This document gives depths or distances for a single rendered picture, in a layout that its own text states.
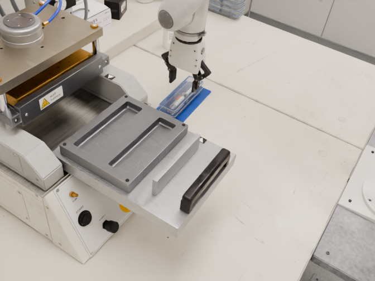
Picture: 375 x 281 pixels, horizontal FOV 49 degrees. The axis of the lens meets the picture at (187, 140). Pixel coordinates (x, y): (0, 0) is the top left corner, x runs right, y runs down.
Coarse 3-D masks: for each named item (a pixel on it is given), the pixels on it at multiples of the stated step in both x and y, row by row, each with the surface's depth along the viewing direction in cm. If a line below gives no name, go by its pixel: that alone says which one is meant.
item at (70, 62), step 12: (60, 60) 86; (72, 60) 87; (84, 60) 88; (48, 72) 83; (60, 72) 83; (24, 84) 79; (36, 84) 80; (12, 96) 77; (24, 96) 77; (12, 108) 79
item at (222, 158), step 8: (224, 152) 78; (216, 160) 77; (224, 160) 77; (208, 168) 75; (216, 168) 75; (200, 176) 73; (208, 176) 74; (192, 184) 72; (200, 184) 72; (208, 184) 74; (192, 192) 70; (200, 192) 72; (184, 200) 70; (192, 200) 70; (184, 208) 71; (192, 208) 72
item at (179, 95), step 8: (184, 80) 130; (192, 80) 131; (200, 80) 131; (176, 88) 127; (184, 88) 127; (168, 96) 124; (176, 96) 124; (184, 96) 124; (160, 104) 121; (168, 104) 121; (176, 104) 121
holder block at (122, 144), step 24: (96, 120) 83; (120, 120) 86; (144, 120) 85; (168, 120) 85; (72, 144) 78; (96, 144) 81; (120, 144) 79; (144, 144) 82; (168, 144) 80; (96, 168) 75; (120, 168) 77; (144, 168) 75
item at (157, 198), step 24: (192, 144) 79; (216, 144) 85; (72, 168) 78; (168, 168) 74; (192, 168) 80; (120, 192) 74; (144, 192) 75; (168, 192) 75; (144, 216) 74; (168, 216) 71; (192, 216) 75
